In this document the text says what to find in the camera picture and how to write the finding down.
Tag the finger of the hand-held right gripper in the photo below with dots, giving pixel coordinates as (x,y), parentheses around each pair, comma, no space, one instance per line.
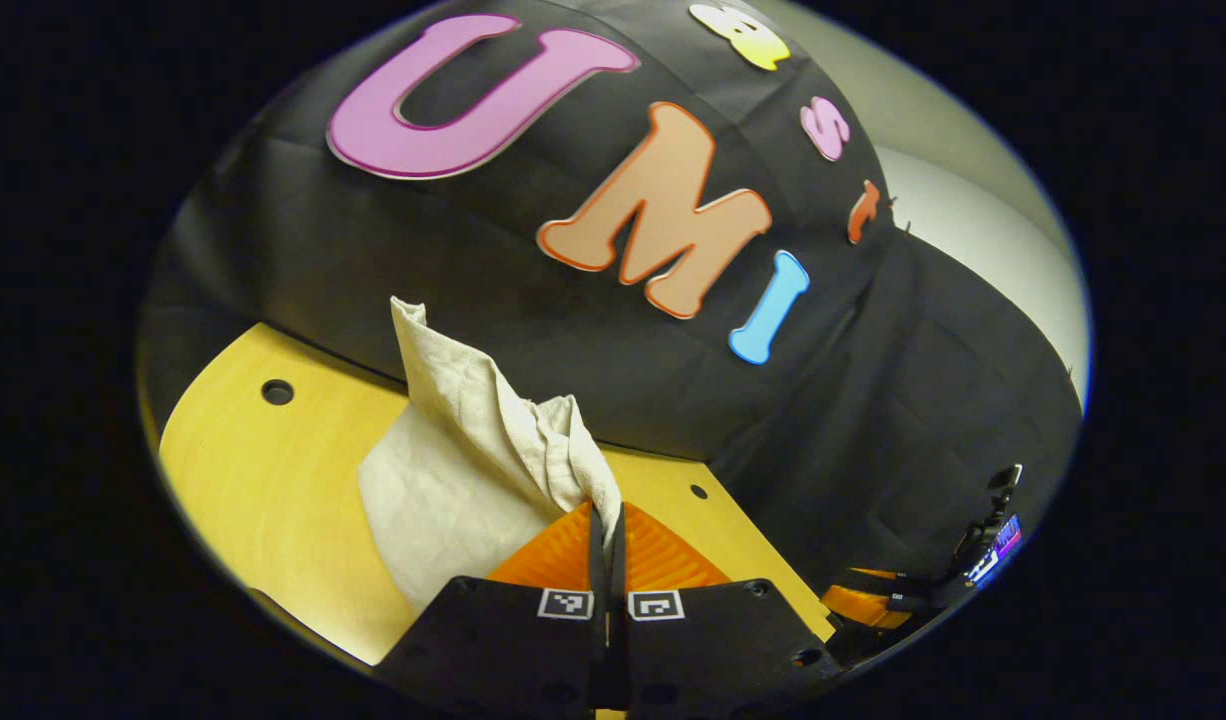
(858,603)

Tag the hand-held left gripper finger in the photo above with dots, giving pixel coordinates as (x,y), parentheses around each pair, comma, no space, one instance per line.
(598,570)
(618,570)

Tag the white jeans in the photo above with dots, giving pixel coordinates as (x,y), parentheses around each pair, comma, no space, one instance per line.
(453,480)

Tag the black backdrop cloth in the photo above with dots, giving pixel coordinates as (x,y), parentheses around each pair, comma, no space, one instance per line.
(473,260)

